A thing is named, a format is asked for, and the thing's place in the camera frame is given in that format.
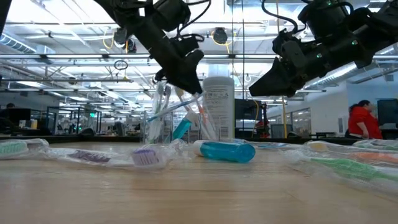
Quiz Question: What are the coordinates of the long ceiling light bar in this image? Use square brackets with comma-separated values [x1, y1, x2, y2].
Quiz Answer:
[0, 53, 398, 61]

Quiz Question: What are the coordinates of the white wipes canister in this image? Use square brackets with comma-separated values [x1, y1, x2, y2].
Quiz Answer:
[201, 63, 236, 143]

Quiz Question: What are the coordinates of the purple toothbrush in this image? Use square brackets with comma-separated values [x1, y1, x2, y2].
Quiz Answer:
[148, 84, 173, 142]
[42, 145, 177, 171]

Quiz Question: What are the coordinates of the black camera cable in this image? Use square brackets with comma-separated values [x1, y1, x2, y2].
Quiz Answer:
[261, 0, 299, 34]
[177, 0, 212, 41]

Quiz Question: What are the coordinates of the large black monitor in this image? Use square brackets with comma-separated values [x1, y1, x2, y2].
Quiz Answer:
[376, 98, 398, 125]

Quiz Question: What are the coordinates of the black equipment cabinet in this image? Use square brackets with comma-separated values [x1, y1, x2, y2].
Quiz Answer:
[234, 98, 268, 139]

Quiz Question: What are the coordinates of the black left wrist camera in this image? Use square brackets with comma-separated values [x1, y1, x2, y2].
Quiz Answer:
[169, 34, 201, 58]

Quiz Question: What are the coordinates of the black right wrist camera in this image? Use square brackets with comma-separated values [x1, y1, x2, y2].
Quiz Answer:
[272, 28, 305, 68]

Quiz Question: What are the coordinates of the black ceiling cable reel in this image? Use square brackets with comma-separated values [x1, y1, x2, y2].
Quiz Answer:
[212, 27, 230, 46]

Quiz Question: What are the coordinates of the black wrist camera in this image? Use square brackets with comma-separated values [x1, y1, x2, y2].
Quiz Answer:
[169, 34, 201, 58]
[272, 28, 305, 68]

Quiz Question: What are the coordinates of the blue toothpaste tube white cap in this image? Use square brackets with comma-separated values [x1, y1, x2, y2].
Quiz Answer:
[192, 139, 257, 164]
[172, 111, 200, 141]

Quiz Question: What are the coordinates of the flat computer monitor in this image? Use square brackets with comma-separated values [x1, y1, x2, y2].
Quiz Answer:
[7, 108, 32, 123]

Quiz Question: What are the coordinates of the orange toothbrush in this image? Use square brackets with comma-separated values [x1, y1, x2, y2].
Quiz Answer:
[175, 86, 218, 141]
[304, 139, 398, 167]

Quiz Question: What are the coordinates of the black left camera cable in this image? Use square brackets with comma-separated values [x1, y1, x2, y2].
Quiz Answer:
[177, 0, 212, 41]

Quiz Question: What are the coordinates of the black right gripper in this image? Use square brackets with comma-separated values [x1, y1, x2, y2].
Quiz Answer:
[248, 37, 368, 98]

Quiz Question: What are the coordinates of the black hanging cable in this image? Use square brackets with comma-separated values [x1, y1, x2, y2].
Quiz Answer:
[241, 0, 246, 131]

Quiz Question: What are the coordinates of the green toothbrush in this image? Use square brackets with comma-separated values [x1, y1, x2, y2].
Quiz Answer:
[0, 138, 50, 159]
[353, 138, 398, 152]
[152, 81, 165, 142]
[281, 148, 398, 197]

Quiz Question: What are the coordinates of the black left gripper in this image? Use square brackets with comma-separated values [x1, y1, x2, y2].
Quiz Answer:
[136, 18, 205, 95]

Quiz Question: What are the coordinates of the black right camera cable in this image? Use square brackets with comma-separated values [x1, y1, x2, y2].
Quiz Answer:
[261, 0, 299, 34]

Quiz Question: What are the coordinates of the silver ventilation duct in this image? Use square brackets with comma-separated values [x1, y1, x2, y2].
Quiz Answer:
[326, 58, 398, 87]
[0, 30, 56, 56]

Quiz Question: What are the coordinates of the black cable loop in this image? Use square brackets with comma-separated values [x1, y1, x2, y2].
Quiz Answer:
[113, 59, 129, 72]

